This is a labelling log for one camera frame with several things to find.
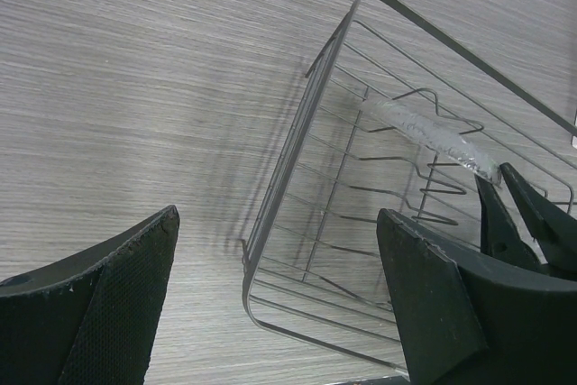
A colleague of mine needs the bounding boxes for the clear glass plate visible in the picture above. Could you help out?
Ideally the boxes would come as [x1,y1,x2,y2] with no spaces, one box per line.
[362,96,502,187]

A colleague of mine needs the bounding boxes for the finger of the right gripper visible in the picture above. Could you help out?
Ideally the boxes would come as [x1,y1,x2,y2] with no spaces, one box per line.
[475,175,541,268]
[499,162,576,272]

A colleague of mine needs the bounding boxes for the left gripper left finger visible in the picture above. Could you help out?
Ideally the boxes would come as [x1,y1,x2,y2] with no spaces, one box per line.
[1,205,179,384]

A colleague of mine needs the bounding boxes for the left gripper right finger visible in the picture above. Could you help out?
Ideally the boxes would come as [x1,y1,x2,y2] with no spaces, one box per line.
[376,209,576,384]

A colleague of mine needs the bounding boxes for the black wire dish rack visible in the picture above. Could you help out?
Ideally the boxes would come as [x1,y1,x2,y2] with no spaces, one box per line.
[242,0,576,372]

